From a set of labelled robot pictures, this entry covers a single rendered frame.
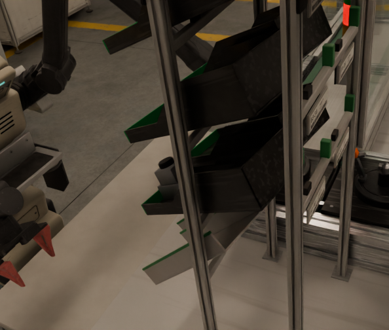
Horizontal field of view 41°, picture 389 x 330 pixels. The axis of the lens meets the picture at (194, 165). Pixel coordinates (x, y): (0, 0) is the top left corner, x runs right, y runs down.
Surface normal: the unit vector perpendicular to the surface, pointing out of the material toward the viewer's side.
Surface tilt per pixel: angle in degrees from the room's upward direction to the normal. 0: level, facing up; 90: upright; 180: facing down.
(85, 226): 0
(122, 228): 0
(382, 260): 90
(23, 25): 90
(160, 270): 90
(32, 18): 91
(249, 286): 0
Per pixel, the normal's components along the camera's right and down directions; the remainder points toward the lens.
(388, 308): -0.12, -0.81
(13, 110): 0.87, 0.31
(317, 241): -0.46, 0.56
